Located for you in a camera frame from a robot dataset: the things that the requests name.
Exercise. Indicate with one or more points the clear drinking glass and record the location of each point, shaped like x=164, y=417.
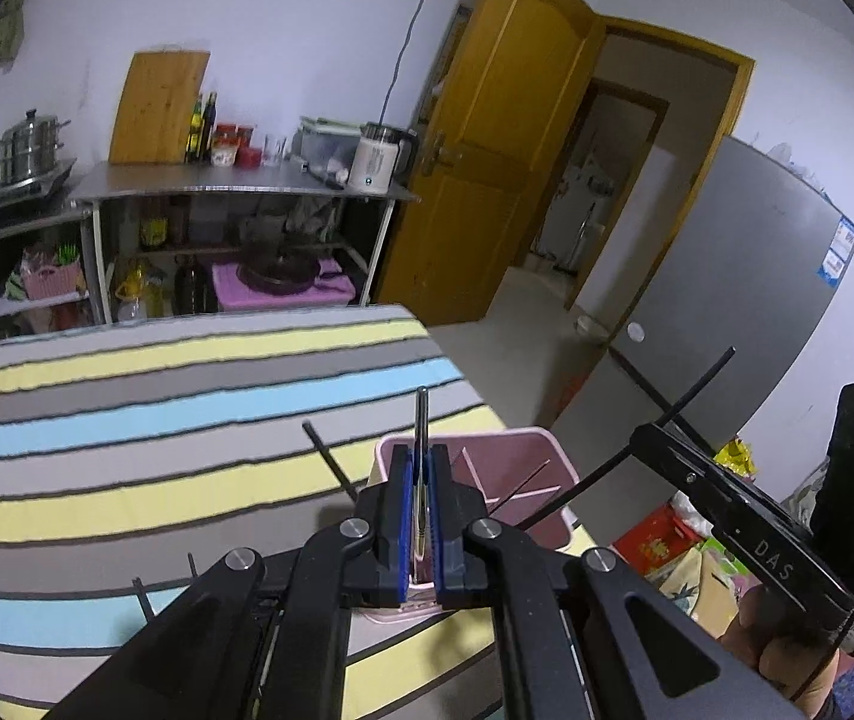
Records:
x=274, y=151

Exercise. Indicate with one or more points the stainless steel kitchen table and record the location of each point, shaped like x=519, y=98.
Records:
x=247, y=178

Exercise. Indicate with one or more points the yellow wooden door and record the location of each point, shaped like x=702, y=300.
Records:
x=487, y=127

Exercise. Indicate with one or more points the purple plastic stool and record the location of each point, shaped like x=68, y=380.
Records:
x=284, y=298

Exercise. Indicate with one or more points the wooden cutting board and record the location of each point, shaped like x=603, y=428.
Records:
x=156, y=109

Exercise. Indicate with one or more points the black frying pan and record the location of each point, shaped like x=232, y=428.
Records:
x=277, y=274

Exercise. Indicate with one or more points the striped tablecloth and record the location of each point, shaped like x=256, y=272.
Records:
x=134, y=427

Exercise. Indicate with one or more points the white electric kettle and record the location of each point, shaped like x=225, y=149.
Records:
x=374, y=161

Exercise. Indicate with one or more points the yellow cooking oil bottle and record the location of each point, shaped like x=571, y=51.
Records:
x=134, y=300

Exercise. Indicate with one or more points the thin dark chopstick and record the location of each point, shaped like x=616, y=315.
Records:
x=524, y=485

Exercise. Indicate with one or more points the pink plastic utensil holder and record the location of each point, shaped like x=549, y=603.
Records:
x=502, y=465

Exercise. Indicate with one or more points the clear plastic storage box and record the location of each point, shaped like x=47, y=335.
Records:
x=325, y=142

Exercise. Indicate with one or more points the yellow snack packet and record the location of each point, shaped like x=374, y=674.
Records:
x=736, y=457

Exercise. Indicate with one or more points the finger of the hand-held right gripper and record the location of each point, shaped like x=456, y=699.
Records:
x=742, y=484
x=760, y=547

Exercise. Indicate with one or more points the dark glass bottle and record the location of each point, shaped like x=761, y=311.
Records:
x=188, y=286

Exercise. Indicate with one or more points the dark oil bottle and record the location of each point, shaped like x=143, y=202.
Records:
x=208, y=127

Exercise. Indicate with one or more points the yellow wooden door frame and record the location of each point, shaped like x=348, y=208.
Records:
x=727, y=105

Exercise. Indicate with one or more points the stainless steel steamer pot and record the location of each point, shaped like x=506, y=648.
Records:
x=29, y=146

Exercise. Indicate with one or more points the person's right hand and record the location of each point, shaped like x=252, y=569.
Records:
x=787, y=652

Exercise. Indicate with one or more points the black induction cooker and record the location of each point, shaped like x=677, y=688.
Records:
x=25, y=191

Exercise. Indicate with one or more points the green glass bottle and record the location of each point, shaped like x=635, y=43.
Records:
x=194, y=131

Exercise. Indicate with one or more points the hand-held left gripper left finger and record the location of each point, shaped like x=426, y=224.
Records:
x=400, y=532

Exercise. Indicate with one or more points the pink plastic basket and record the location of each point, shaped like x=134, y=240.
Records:
x=55, y=279

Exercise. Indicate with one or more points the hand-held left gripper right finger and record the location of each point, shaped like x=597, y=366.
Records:
x=438, y=532

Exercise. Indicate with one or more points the wooden side shelf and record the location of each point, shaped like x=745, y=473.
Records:
x=14, y=232

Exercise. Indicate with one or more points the grey refrigerator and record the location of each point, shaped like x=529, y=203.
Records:
x=734, y=262

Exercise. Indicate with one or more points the red lidded jar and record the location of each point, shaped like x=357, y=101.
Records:
x=248, y=150
x=224, y=146

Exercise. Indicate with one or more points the red cardboard box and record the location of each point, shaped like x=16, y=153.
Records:
x=652, y=540

